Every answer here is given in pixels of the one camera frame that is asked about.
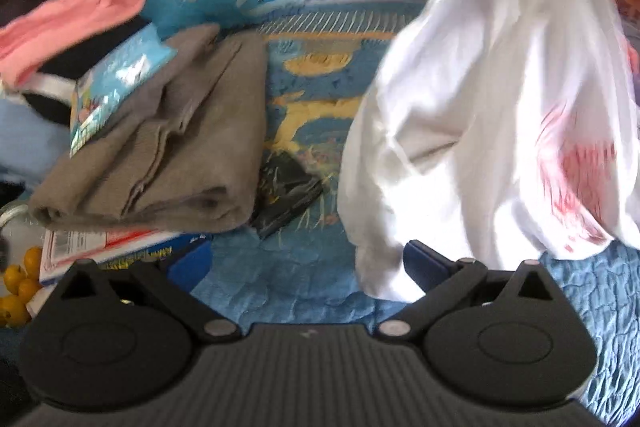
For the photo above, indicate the white shirt with red print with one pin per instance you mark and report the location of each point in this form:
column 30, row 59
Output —
column 475, row 107

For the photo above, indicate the taupe folded garment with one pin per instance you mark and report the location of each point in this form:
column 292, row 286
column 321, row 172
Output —
column 190, row 132

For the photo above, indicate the blue cartoon packet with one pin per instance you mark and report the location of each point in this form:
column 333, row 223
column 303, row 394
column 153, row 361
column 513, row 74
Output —
column 115, row 82

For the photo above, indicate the blue patterned quilt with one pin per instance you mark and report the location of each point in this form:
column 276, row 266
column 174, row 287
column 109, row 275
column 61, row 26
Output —
column 300, row 267

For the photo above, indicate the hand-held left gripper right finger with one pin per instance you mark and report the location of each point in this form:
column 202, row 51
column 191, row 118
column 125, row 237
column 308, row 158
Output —
column 424, row 267

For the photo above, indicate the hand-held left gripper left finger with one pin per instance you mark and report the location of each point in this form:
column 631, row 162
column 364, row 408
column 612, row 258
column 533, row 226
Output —
column 189, row 266

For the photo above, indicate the light blue cloth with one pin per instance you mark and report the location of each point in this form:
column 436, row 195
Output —
column 25, row 137

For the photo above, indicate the orange fruit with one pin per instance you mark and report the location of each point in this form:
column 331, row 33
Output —
column 29, row 290
column 13, row 278
column 33, row 261
column 13, row 310

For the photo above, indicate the coral pink garment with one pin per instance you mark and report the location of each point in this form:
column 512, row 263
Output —
column 75, row 17

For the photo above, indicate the black plastic bag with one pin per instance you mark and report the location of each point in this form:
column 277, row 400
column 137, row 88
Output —
column 285, row 197

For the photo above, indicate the black garment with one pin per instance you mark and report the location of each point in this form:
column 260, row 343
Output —
column 75, row 62

